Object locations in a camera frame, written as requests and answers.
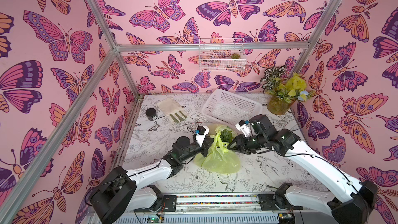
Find potted plant yellow green leaves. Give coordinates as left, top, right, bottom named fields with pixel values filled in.
left=261, top=65, right=315, bottom=115

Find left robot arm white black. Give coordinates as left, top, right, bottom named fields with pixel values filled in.
left=88, top=135, right=214, bottom=224

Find small green item in wire basket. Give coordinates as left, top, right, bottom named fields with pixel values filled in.
left=231, top=54, right=241, bottom=60

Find pineapple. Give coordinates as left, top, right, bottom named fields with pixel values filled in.
left=220, top=128, right=236, bottom=144

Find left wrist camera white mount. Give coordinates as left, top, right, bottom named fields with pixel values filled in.
left=194, top=125, right=209, bottom=147

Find white plastic perforated basket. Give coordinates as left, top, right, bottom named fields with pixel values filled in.
left=202, top=89, right=262, bottom=126

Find white wire wall basket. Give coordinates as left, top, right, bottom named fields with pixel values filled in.
left=197, top=43, right=247, bottom=73

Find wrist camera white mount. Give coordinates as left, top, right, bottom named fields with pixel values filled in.
left=194, top=125, right=209, bottom=147
left=235, top=120, right=251, bottom=138

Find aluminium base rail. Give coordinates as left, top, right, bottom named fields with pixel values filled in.
left=93, top=191, right=355, bottom=224

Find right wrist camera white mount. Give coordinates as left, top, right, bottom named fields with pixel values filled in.
left=235, top=120, right=251, bottom=138

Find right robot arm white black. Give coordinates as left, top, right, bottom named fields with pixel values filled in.
left=227, top=115, right=377, bottom=224

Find yellow-green plastic bag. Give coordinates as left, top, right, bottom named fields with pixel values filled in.
left=194, top=125, right=241, bottom=174

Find small black round jar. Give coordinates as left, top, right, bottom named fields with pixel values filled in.
left=145, top=108, right=158, bottom=121

